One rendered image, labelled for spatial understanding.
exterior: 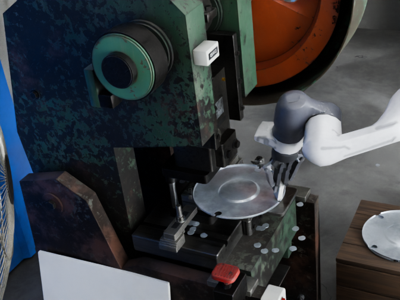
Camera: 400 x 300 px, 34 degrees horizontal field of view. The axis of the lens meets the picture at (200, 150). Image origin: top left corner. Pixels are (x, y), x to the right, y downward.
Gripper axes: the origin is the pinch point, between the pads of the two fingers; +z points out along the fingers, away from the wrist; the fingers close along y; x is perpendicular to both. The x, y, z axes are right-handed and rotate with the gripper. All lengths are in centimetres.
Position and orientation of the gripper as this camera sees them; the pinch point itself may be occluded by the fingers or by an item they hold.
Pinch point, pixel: (278, 189)
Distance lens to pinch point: 198.4
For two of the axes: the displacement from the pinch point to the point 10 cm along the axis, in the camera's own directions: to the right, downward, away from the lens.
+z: -0.1, 6.6, 7.5
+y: 9.3, -2.7, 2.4
